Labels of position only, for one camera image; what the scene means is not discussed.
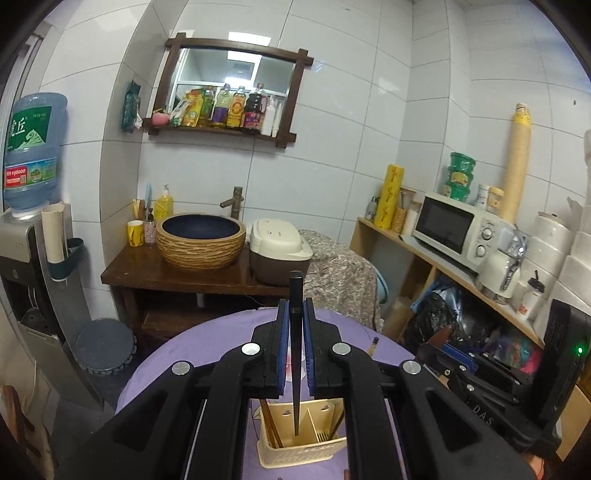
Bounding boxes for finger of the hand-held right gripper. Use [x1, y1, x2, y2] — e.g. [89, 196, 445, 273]
[416, 342, 467, 388]
[441, 342, 546, 393]

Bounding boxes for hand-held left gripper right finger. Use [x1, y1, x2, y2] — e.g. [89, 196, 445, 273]
[302, 298, 539, 480]

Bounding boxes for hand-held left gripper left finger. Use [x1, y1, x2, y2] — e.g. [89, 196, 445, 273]
[54, 298, 289, 480]

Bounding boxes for dark wooden chopstick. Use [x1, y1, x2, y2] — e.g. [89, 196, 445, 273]
[288, 271, 304, 437]

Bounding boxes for brown wooden chopstick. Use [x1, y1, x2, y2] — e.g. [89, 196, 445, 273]
[265, 406, 284, 448]
[259, 399, 278, 449]

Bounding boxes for cream perforated cutlery basket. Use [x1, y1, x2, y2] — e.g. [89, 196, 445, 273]
[256, 398, 348, 469]

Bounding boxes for black plastic bag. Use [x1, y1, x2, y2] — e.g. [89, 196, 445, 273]
[406, 277, 499, 352]

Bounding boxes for colourful plastic bags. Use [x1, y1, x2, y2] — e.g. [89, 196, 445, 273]
[494, 323, 546, 370]

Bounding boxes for white tumbler with black lid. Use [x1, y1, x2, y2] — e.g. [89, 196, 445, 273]
[515, 270, 546, 321]

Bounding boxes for floral patterned cloth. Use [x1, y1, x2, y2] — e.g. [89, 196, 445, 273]
[295, 229, 382, 330]

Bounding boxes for white electric kettle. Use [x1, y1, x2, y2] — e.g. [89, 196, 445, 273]
[477, 224, 529, 305]

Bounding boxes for purple floral tablecloth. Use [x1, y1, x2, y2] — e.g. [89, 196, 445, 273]
[115, 307, 416, 480]

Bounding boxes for cream brown rice cooker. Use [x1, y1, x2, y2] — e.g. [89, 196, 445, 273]
[249, 218, 314, 285]

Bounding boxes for stack of white paper bowls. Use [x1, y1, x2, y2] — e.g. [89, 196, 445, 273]
[522, 129, 591, 324]

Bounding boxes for woven pattern wash basin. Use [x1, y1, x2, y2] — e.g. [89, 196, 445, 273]
[156, 212, 247, 272]

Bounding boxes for light wooden shelf unit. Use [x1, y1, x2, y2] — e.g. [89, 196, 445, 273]
[348, 217, 587, 457]

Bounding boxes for white microwave oven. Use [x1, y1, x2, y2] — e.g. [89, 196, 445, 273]
[411, 191, 504, 265]

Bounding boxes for clear jar with white contents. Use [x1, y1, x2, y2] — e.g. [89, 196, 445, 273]
[402, 200, 423, 236]

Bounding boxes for glass jar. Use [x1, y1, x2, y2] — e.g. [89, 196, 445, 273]
[392, 186, 416, 234]

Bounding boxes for bronze faucet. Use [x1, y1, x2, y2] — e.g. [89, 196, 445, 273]
[219, 186, 245, 220]

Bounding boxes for yellow lidded jar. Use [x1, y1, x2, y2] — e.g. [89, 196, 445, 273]
[485, 186, 505, 215]

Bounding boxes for yellow cylinder pack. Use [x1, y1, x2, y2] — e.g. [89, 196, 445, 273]
[374, 164, 406, 228]

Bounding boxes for yellow soap pump bottle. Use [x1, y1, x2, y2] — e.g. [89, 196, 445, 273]
[153, 184, 175, 222]

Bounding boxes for tall stack of paper cups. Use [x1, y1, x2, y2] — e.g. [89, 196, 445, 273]
[499, 102, 534, 222]

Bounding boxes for dark teal cup holder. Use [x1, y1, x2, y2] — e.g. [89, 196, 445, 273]
[48, 237, 85, 281]

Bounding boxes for white squeeze bottle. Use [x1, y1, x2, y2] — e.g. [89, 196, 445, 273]
[260, 95, 276, 136]

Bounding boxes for dark soy sauce bottle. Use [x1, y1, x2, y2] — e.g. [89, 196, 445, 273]
[242, 83, 269, 132]

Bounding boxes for amber sauce bottle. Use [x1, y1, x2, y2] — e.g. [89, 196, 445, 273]
[226, 86, 246, 128]

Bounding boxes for yellow oil bottle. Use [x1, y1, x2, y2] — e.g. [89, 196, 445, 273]
[212, 83, 232, 127]

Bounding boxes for green bottle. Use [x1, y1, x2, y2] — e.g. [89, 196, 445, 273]
[202, 85, 217, 126]

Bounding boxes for cream paper cup tube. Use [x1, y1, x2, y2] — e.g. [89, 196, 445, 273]
[41, 203, 70, 264]

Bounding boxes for grey water dispenser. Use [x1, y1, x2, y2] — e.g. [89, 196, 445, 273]
[0, 203, 105, 409]

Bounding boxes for green hanging packet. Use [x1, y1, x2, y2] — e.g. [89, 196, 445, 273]
[121, 80, 144, 134]

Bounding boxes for wooden framed mirror shelf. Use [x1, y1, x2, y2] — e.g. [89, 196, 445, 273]
[142, 32, 315, 149]

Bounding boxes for blue water jug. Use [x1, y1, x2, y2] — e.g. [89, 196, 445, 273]
[2, 92, 68, 219]

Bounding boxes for sliding window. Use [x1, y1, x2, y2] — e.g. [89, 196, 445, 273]
[0, 32, 44, 153]

